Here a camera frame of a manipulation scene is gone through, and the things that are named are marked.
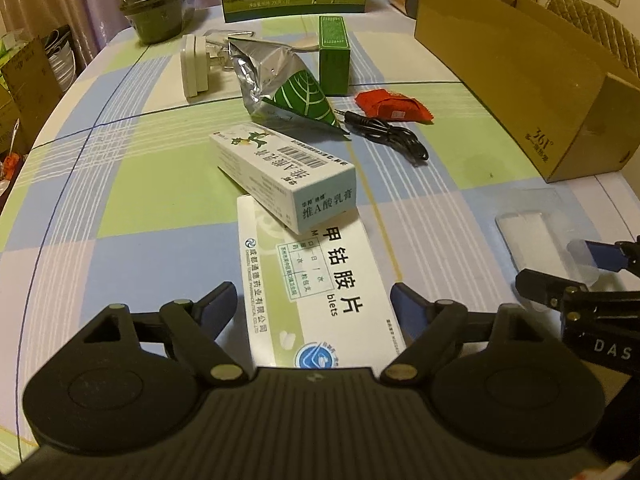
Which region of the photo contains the clear plastic blister pack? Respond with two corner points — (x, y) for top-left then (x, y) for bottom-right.
(495, 188), (599, 288)

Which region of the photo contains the cardboard box on floor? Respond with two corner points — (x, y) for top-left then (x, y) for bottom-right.
(1, 25), (77, 154)

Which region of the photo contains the white green ointment box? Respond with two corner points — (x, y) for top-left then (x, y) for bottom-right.
(209, 122), (357, 234)

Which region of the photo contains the silver green foil pouch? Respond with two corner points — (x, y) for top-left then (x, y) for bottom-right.
(229, 37), (344, 134)

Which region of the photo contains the checked tablecloth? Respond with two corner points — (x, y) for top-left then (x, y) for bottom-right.
(1, 0), (639, 470)

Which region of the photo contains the white power adapter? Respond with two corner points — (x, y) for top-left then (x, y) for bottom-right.
(180, 34), (233, 99)

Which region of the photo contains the red snack packet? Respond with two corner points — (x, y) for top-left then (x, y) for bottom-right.
(355, 89), (434, 122)

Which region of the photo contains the white medicine tablet box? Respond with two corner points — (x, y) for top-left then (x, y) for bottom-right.
(236, 195), (406, 374)

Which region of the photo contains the quilted chair back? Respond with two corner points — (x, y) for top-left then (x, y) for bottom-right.
(547, 0), (640, 76)

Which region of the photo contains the brown cardboard box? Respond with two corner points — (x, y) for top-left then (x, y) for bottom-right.
(414, 0), (639, 182)

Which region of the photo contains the dark green small box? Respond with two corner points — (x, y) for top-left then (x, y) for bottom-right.
(319, 15), (350, 96)

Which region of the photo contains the white plastic spoon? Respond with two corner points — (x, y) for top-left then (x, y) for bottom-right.
(204, 29), (319, 52)

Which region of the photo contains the black cable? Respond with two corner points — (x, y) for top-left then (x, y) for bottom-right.
(342, 109), (431, 163)

